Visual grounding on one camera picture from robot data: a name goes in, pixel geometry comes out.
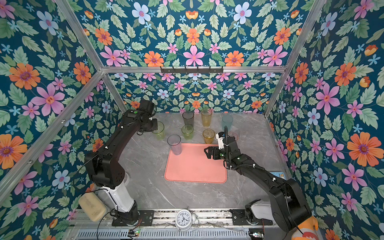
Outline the clear blue tall glass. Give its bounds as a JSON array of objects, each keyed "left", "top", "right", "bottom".
[{"left": 167, "top": 135, "right": 182, "bottom": 155}]

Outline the beige sponge block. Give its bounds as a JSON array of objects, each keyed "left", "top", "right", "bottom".
[{"left": 79, "top": 193, "right": 108, "bottom": 222}]

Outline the black hook rail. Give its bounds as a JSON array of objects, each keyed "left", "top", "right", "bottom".
[{"left": 160, "top": 67, "right": 224, "bottom": 74}]

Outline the teal frosted glass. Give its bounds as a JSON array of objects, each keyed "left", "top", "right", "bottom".
[{"left": 222, "top": 114, "right": 234, "bottom": 131}]

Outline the orange plush toy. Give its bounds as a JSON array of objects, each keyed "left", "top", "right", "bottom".
[{"left": 292, "top": 217, "right": 319, "bottom": 240}]

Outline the short yellow glass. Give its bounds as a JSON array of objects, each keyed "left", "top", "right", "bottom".
[{"left": 203, "top": 129, "right": 216, "bottom": 144}]

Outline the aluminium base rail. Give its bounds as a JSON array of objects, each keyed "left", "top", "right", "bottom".
[{"left": 63, "top": 208, "right": 291, "bottom": 240}]

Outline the tall yellow glass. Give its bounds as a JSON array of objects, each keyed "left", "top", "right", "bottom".
[{"left": 201, "top": 109, "right": 213, "bottom": 128}]

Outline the short green glass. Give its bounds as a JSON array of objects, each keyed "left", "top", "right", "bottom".
[{"left": 182, "top": 125, "right": 194, "bottom": 140}]

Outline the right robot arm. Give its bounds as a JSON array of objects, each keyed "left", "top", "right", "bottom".
[{"left": 204, "top": 131, "right": 312, "bottom": 232}]

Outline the short pink glass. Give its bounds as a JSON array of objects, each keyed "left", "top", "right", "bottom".
[{"left": 229, "top": 132, "right": 239, "bottom": 141}]

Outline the tall grey smoky glass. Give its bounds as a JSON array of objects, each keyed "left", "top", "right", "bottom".
[{"left": 182, "top": 112, "right": 195, "bottom": 128}]

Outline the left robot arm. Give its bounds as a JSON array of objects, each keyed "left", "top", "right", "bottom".
[{"left": 85, "top": 100, "right": 158, "bottom": 226}]

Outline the white alarm clock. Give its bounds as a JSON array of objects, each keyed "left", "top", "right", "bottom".
[{"left": 175, "top": 209, "right": 193, "bottom": 231}]

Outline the pink plastic tray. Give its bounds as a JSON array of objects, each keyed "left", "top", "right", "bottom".
[{"left": 164, "top": 143, "right": 227, "bottom": 184}]

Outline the tall green glass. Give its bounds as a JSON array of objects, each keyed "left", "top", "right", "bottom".
[{"left": 152, "top": 121, "right": 165, "bottom": 141}]

